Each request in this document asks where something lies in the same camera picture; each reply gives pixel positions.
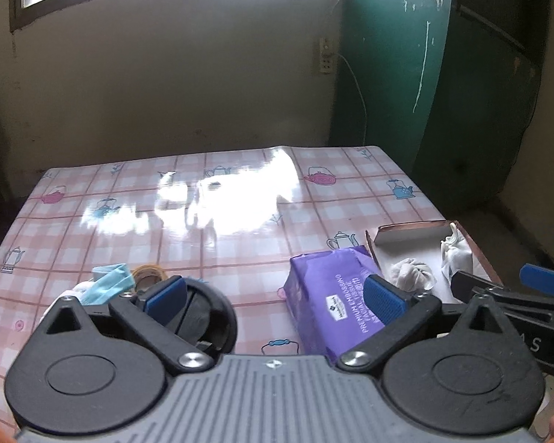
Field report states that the green door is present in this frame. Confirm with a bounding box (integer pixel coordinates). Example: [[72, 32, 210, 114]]
[[329, 0, 550, 213]]

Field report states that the pink plaid teapot tablecloth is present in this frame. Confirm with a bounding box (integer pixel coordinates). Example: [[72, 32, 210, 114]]
[[0, 146, 440, 429]]

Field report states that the brown cardboard box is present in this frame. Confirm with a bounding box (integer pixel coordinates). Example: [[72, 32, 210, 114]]
[[365, 220, 502, 303]]

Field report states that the white cloth in box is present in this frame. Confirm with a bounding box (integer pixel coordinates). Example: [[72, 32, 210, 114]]
[[440, 221, 479, 283]]

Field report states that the purple facial tissue pack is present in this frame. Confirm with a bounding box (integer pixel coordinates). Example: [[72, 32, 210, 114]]
[[283, 246, 384, 362]]

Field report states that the white knotted cloth ball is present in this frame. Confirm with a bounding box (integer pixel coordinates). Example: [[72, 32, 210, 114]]
[[389, 258, 436, 292]]

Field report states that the white power cable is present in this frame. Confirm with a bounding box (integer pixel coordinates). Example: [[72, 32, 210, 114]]
[[330, 0, 369, 149]]

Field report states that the beige wall power outlet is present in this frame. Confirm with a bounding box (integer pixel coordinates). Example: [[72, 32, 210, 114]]
[[318, 37, 334, 75]]

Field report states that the yellow tape roll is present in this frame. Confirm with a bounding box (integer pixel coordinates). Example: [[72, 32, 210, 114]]
[[132, 264, 168, 292]]

